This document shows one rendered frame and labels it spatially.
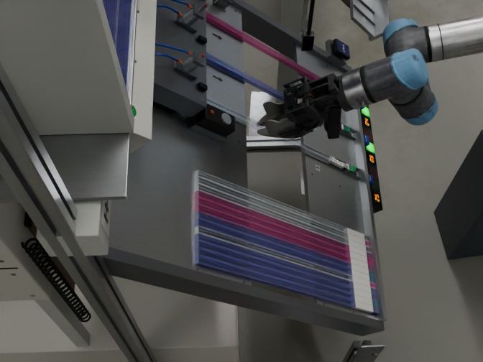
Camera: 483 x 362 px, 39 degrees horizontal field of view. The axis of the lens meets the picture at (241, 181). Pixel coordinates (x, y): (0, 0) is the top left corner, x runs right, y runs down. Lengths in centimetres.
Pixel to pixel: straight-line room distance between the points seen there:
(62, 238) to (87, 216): 4
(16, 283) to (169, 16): 55
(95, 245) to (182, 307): 74
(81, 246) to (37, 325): 78
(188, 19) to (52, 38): 57
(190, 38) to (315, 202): 45
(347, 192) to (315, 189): 12
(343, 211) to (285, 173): 92
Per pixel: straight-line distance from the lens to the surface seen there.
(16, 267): 114
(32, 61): 83
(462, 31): 147
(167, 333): 162
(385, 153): 256
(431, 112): 142
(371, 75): 131
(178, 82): 125
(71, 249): 94
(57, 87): 86
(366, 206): 163
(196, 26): 135
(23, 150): 71
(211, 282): 119
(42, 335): 168
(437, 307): 236
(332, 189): 157
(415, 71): 129
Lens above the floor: 218
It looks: 63 degrees down
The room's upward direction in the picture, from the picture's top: 1 degrees counter-clockwise
